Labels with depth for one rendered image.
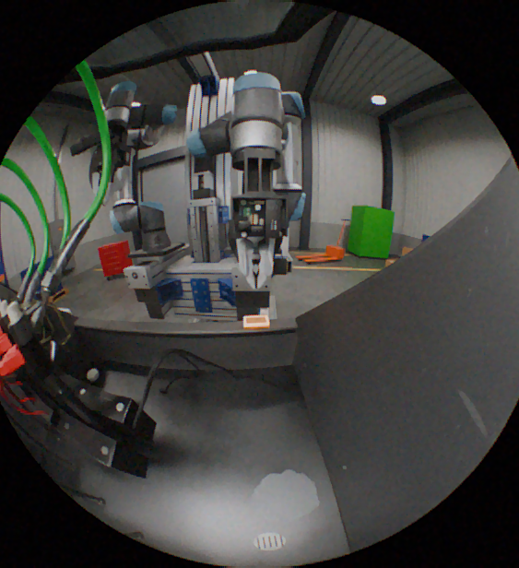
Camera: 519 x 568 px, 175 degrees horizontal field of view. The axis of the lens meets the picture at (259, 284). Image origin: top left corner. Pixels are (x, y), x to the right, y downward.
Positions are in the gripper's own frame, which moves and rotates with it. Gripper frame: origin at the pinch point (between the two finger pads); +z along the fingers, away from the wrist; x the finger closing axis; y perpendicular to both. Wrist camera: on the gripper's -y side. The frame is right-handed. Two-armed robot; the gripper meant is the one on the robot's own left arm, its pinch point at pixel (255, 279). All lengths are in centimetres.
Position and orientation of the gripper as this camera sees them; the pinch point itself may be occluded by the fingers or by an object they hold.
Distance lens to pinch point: 29.8
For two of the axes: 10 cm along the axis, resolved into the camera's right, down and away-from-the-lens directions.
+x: 9.9, -0.4, 0.9
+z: 0.0, 9.2, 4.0
